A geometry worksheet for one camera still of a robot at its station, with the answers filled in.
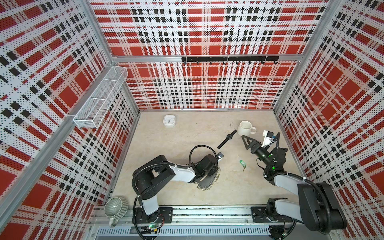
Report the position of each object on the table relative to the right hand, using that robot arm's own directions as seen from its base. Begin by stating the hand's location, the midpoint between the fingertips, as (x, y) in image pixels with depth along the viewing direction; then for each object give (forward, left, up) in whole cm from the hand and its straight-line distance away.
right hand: (244, 138), depth 81 cm
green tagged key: (-7, -2, -19) cm, 20 cm away
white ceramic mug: (+18, -7, -15) cm, 24 cm away
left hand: (-6, +17, -18) cm, 25 cm away
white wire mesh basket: (+18, +91, +3) cm, 93 cm away
